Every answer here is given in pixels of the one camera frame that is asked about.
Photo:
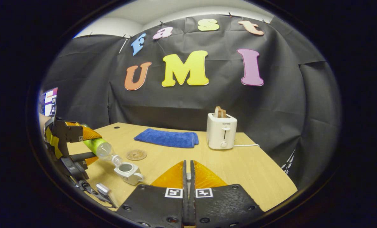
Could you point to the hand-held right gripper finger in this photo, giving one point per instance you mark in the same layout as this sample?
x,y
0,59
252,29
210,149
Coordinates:
x,y
192,196
185,196

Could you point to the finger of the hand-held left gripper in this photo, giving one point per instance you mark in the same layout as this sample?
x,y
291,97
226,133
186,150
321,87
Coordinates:
x,y
87,157
73,133

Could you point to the green label water bottle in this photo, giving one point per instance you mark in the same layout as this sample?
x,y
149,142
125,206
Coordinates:
x,y
103,148

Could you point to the white teacup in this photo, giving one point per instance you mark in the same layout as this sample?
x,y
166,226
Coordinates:
x,y
131,175

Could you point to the round wooden coaster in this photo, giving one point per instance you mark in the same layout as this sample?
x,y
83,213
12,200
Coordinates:
x,y
136,155

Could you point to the computer monitor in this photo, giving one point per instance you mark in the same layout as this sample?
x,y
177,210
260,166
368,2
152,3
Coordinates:
x,y
49,101

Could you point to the blue folded towel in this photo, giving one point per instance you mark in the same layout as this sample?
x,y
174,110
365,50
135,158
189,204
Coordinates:
x,y
166,138

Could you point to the white toaster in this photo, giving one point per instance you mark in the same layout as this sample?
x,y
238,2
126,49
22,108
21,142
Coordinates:
x,y
220,133

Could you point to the bread slice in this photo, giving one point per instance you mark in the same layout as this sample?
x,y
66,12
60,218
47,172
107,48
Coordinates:
x,y
220,112

